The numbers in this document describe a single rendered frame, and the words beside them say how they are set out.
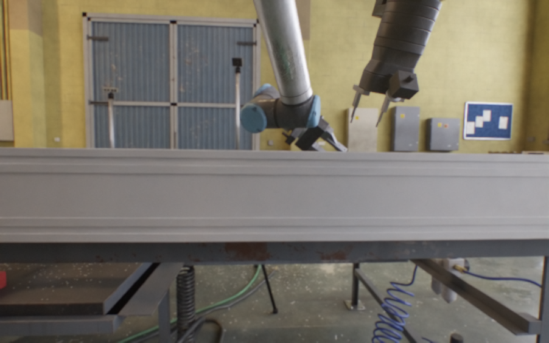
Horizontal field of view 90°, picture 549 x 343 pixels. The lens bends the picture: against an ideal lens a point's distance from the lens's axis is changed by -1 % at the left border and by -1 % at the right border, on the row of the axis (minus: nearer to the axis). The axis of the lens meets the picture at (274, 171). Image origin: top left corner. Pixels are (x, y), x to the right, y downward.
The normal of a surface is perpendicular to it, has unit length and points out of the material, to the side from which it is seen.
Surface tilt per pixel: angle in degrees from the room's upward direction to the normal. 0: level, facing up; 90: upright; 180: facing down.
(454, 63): 90
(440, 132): 90
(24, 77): 90
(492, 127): 90
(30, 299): 0
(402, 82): 66
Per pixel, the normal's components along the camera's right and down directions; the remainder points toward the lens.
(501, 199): 0.06, 0.07
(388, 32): -0.75, 0.16
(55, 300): 0.01, -1.00
